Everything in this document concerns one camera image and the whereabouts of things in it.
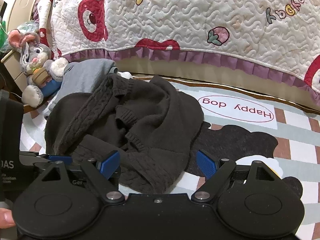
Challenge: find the green plastic bag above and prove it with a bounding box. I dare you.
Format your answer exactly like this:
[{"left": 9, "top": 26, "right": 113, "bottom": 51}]
[{"left": 0, "top": 20, "right": 12, "bottom": 53}]

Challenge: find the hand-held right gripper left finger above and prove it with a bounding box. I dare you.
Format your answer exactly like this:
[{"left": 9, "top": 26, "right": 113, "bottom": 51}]
[{"left": 40, "top": 150, "right": 126, "bottom": 204}]

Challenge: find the clear plastic bag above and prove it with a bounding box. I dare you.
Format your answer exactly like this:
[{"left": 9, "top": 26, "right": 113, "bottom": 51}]
[{"left": 17, "top": 21, "right": 40, "bottom": 34}]

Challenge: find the white quilted bear-print bedspread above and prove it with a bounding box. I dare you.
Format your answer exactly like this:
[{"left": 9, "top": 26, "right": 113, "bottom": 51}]
[{"left": 34, "top": 0, "right": 320, "bottom": 94}]

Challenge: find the grey fleece garment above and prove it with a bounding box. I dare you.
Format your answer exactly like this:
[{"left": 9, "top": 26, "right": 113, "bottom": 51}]
[{"left": 45, "top": 59, "right": 119, "bottom": 119}]

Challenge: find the beige bed base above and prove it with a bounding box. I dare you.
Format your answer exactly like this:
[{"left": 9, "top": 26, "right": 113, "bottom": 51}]
[{"left": 117, "top": 57, "right": 320, "bottom": 115}]

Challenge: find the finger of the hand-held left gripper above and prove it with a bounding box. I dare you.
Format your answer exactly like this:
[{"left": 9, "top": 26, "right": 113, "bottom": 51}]
[{"left": 19, "top": 151, "right": 73, "bottom": 172}]

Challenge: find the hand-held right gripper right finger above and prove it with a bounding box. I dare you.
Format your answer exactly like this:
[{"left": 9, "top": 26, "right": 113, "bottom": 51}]
[{"left": 191, "top": 149, "right": 283, "bottom": 202}]

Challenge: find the dark brown knitted sweater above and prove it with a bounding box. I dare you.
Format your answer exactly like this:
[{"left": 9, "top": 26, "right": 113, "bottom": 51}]
[{"left": 45, "top": 74, "right": 205, "bottom": 195}]

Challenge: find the checked floor mat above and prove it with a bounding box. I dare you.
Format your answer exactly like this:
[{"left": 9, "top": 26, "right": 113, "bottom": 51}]
[{"left": 19, "top": 77, "right": 320, "bottom": 220}]

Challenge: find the person's left hand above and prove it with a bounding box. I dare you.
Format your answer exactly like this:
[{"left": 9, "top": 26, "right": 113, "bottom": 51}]
[{"left": 0, "top": 208, "right": 16, "bottom": 228}]

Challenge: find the grey plush rabbit toy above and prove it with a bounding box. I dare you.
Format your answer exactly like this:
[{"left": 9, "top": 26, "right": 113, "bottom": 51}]
[{"left": 7, "top": 29, "right": 69, "bottom": 105}]

